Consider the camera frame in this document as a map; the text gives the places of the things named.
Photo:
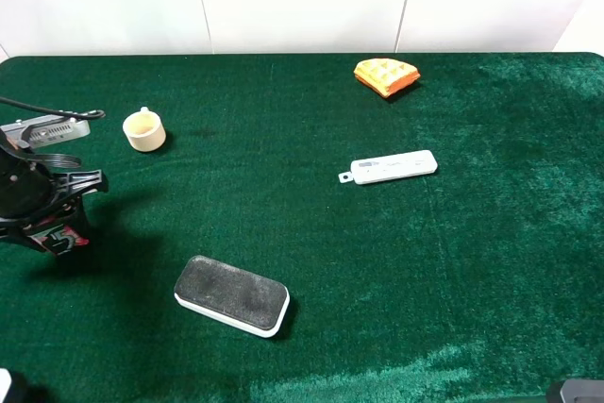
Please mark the five gum container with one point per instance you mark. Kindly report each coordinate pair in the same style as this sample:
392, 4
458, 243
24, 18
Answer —
59, 239

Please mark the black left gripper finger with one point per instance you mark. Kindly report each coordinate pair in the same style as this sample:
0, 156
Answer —
68, 204
18, 231

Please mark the black white device bottom left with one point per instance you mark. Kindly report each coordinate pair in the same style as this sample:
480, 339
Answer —
13, 386

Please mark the white rectangular test cassette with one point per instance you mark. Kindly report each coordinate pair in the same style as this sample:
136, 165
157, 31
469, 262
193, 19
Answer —
391, 167

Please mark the whiteboard eraser black felt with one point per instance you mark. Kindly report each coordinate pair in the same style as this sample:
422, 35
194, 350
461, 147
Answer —
232, 296

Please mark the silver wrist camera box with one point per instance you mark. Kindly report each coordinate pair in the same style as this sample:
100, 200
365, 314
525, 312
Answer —
46, 130

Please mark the cream plastic toy cup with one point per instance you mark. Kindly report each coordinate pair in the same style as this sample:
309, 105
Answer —
144, 130

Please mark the orange toy waffle piece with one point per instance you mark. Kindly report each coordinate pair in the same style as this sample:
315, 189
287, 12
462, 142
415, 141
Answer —
386, 76

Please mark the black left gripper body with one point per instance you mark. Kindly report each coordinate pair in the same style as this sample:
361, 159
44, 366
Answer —
26, 184

